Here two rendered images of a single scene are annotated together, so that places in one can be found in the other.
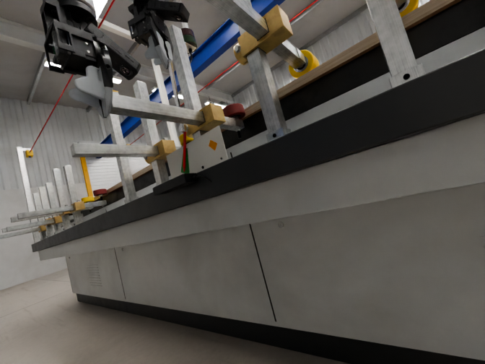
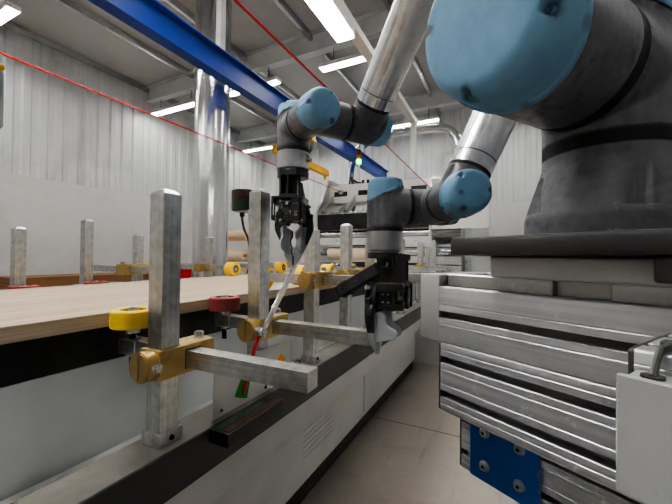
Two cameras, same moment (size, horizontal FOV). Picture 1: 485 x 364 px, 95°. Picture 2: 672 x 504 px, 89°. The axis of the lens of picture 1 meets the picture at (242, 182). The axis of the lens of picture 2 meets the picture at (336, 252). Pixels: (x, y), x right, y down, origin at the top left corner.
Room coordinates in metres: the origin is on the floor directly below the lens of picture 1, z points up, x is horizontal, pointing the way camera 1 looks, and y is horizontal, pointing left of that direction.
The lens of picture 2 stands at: (0.64, 0.92, 1.02)
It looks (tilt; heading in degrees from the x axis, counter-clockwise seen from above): 1 degrees up; 259
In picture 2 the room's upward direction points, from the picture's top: 1 degrees clockwise
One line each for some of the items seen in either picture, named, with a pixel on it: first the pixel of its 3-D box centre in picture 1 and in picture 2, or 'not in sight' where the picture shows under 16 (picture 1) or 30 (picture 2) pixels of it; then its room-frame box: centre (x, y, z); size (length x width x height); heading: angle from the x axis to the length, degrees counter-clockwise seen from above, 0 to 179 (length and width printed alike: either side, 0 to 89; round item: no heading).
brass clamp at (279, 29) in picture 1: (260, 39); (315, 279); (0.50, -0.13, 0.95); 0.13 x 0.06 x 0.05; 53
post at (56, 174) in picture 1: (61, 200); not in sight; (1.57, 1.28, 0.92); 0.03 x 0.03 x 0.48; 53
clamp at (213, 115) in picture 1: (203, 122); (263, 326); (0.66, 0.07, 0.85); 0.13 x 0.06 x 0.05; 53
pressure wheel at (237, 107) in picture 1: (236, 122); (224, 316); (0.76, -0.03, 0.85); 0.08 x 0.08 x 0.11
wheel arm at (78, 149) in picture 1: (148, 152); (204, 360); (0.75, 0.29, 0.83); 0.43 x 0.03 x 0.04; 143
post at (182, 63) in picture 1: (190, 98); (258, 290); (0.67, 0.09, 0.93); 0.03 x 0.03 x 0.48; 53
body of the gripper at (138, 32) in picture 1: (149, 22); (291, 198); (0.60, 0.14, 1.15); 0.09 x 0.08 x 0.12; 73
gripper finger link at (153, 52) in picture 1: (154, 53); (298, 245); (0.58, 0.14, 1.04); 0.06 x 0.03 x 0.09; 73
